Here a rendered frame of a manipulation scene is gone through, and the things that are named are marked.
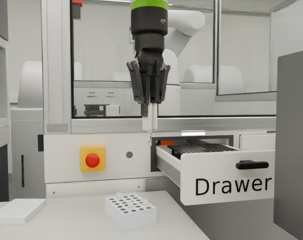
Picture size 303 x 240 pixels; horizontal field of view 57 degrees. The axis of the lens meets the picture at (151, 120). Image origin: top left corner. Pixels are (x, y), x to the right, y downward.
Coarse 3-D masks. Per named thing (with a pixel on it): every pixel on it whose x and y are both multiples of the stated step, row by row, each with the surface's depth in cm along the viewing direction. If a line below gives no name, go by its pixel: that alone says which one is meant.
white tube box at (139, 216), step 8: (112, 200) 69; (120, 200) 70; (128, 200) 69; (136, 200) 70; (112, 208) 66; (120, 208) 64; (136, 208) 64; (144, 208) 64; (152, 208) 63; (112, 216) 66; (120, 216) 61; (128, 216) 60; (136, 216) 61; (144, 216) 62; (152, 216) 63; (120, 224) 61; (128, 224) 61; (136, 224) 61; (144, 224) 62
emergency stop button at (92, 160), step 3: (93, 153) 79; (87, 156) 78; (90, 156) 78; (93, 156) 78; (96, 156) 78; (87, 159) 78; (90, 159) 78; (93, 159) 78; (96, 159) 78; (99, 159) 79; (87, 162) 78; (90, 162) 78; (93, 162) 78; (96, 162) 78; (87, 165) 78; (90, 165) 78; (93, 165) 78; (96, 165) 79
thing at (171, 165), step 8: (184, 144) 97; (224, 144) 97; (160, 152) 85; (168, 152) 95; (176, 152) 96; (160, 160) 84; (168, 160) 76; (176, 160) 69; (160, 168) 84; (168, 168) 75; (176, 168) 69; (168, 176) 76; (176, 176) 69; (176, 184) 70
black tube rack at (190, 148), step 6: (192, 144) 93; (198, 144) 93; (204, 144) 94; (210, 144) 93; (216, 144) 93; (174, 150) 84; (180, 150) 81; (186, 150) 81; (192, 150) 81; (198, 150) 81; (204, 150) 82; (210, 150) 81; (216, 150) 81; (222, 150) 81; (228, 150) 81; (174, 156) 88; (180, 156) 87
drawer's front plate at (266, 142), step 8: (240, 136) 96; (248, 136) 95; (256, 136) 95; (264, 136) 96; (272, 136) 97; (240, 144) 95; (248, 144) 95; (256, 144) 95; (264, 144) 96; (272, 144) 97
